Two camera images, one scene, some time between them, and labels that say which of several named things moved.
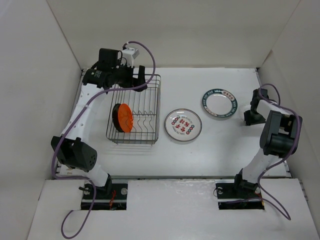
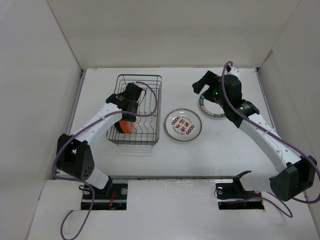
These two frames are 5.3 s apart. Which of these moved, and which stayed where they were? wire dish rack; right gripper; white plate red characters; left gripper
Moved: left gripper; right gripper
Stayed: white plate red characters; wire dish rack
